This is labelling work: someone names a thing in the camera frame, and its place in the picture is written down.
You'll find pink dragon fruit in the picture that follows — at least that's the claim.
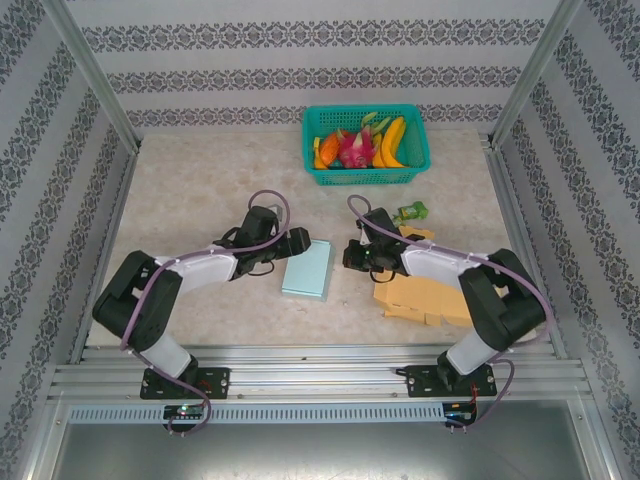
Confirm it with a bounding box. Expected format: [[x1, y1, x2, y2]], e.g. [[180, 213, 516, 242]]
[[335, 112, 391, 169]]

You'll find yellow paper box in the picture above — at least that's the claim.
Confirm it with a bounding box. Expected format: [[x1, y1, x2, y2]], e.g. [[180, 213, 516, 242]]
[[372, 224, 481, 329]]

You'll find perforated metal cable tray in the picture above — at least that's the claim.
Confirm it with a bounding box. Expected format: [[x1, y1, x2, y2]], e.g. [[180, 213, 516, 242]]
[[67, 402, 447, 426]]

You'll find aluminium side rail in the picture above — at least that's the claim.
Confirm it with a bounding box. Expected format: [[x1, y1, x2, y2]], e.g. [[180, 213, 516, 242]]
[[69, 149, 140, 364], [483, 144, 569, 359]]

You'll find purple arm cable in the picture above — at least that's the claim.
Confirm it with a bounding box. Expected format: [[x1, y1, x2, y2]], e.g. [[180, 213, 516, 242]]
[[347, 194, 554, 436], [119, 189, 294, 436]]

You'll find green biscuit packet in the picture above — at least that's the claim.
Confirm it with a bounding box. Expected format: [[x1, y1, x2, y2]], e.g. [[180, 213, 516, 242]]
[[392, 200, 430, 222]]

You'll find light blue paper box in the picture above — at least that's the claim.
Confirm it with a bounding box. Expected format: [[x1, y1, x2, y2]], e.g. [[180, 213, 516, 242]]
[[281, 238, 334, 302]]

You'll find orange toy fruit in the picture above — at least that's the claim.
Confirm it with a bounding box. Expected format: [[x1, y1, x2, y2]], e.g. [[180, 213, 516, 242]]
[[318, 133, 342, 168]]

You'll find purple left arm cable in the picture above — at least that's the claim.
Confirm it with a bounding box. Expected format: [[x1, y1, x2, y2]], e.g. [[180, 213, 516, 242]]
[[119, 189, 294, 436]]

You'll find aluminium frame post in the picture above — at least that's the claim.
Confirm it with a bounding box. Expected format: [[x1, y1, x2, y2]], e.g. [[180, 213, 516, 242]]
[[487, 0, 584, 149], [42, 0, 142, 153]]

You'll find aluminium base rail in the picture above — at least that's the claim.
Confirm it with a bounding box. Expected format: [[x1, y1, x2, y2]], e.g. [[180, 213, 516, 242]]
[[47, 343, 594, 401]]

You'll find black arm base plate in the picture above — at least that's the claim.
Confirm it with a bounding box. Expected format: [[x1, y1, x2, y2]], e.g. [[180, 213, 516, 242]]
[[404, 364, 499, 400], [139, 367, 231, 401]]

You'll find teal plastic basket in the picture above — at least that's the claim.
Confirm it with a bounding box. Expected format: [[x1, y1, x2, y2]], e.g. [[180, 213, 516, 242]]
[[301, 103, 432, 187]]

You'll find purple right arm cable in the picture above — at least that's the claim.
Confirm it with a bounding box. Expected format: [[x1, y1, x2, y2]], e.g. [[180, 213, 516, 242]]
[[347, 194, 554, 436]]

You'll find small circuit board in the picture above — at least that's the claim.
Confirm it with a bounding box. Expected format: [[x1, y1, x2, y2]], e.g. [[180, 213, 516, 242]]
[[163, 404, 206, 420], [444, 402, 479, 422]]

